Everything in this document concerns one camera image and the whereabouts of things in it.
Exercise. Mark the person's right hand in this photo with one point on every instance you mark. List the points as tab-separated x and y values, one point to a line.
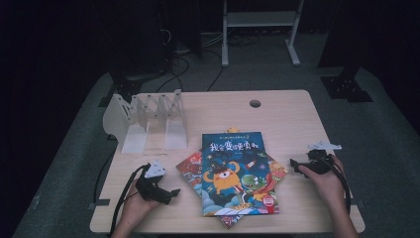
330	188

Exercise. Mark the clear acrylic book rack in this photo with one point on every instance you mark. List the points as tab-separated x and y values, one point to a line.
171	132

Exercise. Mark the colourful animals picture book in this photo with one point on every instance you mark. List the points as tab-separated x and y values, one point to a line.
189	169

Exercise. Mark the black stand base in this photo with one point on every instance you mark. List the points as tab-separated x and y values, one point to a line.
346	87
127	86

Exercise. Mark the white metal table frame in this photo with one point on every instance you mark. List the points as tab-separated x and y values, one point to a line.
261	19

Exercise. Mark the person's left hand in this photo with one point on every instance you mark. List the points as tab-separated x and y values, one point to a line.
137	208

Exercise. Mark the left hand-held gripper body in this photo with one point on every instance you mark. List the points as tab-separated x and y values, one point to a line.
150	190

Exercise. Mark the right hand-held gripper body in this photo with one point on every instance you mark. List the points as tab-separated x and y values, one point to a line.
320	163

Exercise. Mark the blue monster picture book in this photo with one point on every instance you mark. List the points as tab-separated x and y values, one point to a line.
239	175

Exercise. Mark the grey bracket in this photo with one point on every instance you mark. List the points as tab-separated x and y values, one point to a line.
358	203
98	203

